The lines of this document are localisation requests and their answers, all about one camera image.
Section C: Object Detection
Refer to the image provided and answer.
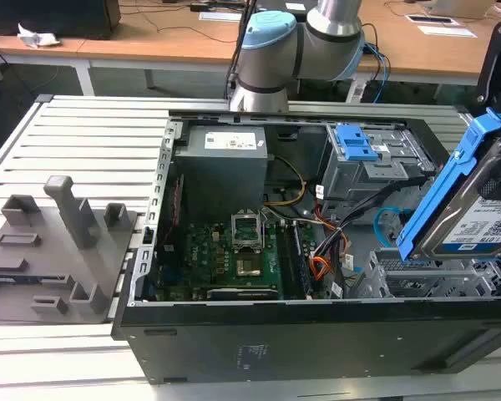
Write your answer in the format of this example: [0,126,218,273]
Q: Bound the black box on desk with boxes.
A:
[0,0,122,41]

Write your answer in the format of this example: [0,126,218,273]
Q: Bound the black expansion slot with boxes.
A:
[206,285,279,300]

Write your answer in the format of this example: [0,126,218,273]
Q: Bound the black open PC case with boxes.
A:
[110,106,501,385]

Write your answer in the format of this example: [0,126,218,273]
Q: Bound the blue plastic cage latch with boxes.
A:
[335,124,380,162]

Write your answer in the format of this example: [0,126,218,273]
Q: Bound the yellow black power wire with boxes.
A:
[263,154,308,208]

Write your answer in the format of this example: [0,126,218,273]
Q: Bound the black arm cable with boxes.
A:
[225,0,261,101]

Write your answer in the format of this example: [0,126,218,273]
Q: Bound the grey power supply unit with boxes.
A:
[173,124,271,214]

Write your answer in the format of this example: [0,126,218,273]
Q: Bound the grey parts rack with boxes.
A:
[0,175,139,325]

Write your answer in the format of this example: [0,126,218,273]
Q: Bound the black RAM slot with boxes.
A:
[275,223,296,300]
[291,223,315,300]

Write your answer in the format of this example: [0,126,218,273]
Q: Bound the CPU socket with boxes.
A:
[233,255,266,280]

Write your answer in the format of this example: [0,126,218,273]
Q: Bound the hard disk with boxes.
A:
[396,107,501,265]

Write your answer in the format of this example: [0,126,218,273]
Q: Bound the blue data wire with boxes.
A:
[372,206,407,252]

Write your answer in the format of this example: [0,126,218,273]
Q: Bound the white paper sheet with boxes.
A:
[417,24,478,39]
[199,11,243,23]

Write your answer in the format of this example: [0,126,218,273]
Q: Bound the green motherboard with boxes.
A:
[156,216,318,302]

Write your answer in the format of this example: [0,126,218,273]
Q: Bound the metal socket cover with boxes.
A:
[230,207,263,252]

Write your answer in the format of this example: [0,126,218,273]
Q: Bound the grey metal drive cage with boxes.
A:
[320,123,438,215]

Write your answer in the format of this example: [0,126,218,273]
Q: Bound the red yellow orange power wire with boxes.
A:
[310,231,348,290]

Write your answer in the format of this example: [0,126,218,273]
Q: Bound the thin blue cable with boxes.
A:
[361,39,392,104]

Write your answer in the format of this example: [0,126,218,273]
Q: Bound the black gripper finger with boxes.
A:
[478,165,501,201]

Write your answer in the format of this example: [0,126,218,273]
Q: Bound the black sleeved cable bundle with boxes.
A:
[312,179,427,262]

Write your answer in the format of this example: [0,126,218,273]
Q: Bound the metal disk bay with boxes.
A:
[358,248,501,300]

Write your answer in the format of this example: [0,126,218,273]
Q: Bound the wooden desk white legs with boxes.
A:
[0,0,501,101]

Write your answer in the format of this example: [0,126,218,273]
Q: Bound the crumpled white paper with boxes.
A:
[17,23,63,49]

